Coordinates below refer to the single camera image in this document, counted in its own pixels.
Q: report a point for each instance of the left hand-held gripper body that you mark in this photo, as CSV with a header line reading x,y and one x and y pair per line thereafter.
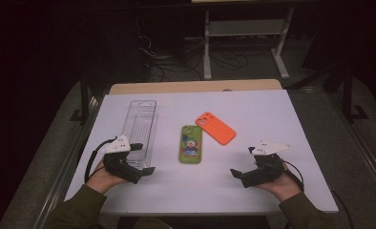
x,y
121,165

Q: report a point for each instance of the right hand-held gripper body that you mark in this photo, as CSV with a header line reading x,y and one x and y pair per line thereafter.
x,y
265,170

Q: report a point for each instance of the clear plastic tray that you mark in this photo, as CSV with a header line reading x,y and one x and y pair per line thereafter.
x,y
140,120

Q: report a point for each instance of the orange phone case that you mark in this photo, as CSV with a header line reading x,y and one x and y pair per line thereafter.
x,y
216,129

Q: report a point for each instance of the green cartoon phone case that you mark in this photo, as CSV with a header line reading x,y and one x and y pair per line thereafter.
x,y
190,144

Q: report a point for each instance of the person's left hand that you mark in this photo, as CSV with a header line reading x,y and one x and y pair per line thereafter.
x,y
100,179

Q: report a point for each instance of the person's right hand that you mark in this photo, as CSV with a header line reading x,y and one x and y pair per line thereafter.
x,y
286,187

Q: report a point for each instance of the black metal stand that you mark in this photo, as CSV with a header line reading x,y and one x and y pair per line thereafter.
x,y
348,95
85,101

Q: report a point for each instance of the metal frame rail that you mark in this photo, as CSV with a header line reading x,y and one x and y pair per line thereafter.
x,y
364,149
65,171

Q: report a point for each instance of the white metal table frame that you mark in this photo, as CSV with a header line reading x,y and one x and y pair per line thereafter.
x,y
245,28

